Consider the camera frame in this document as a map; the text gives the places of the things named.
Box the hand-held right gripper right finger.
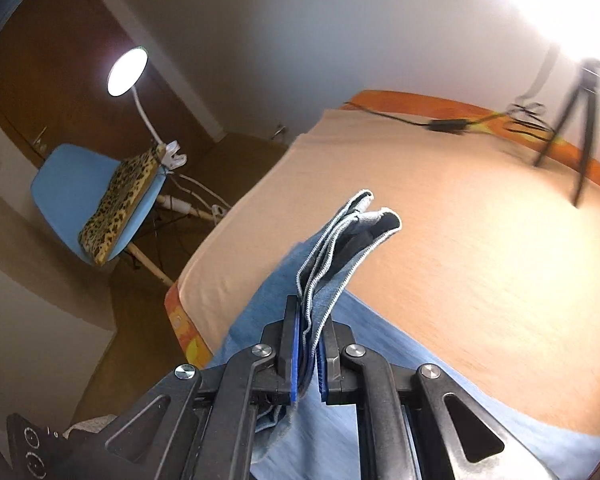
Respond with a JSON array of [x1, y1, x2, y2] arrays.
[[318, 316, 560, 480]]

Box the white clip-on lamp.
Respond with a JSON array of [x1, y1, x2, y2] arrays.
[[106, 46, 188, 172]]

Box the orange bed sheet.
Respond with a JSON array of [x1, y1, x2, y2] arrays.
[[164, 89, 600, 368]]

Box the leopard print cushion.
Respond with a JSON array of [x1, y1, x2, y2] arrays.
[[78, 146, 163, 266]]

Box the white power strip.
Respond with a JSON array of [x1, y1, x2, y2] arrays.
[[157, 172, 233, 222]]

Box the blue chair with wooden legs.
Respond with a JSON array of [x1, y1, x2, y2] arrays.
[[30, 143, 181, 287]]

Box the black cable with inline controller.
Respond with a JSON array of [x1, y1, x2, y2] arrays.
[[344, 42, 566, 146]]

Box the wooden door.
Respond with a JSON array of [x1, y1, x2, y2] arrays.
[[0, 0, 226, 171]]

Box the blue denim pants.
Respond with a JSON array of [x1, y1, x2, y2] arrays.
[[207, 189, 600, 480]]

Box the black tripod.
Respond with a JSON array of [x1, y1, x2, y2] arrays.
[[532, 59, 600, 207]]

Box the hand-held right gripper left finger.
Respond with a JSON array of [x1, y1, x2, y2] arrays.
[[87, 295, 301, 480]]

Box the beige bed blanket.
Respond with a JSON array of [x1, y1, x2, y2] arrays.
[[177, 105, 600, 438]]

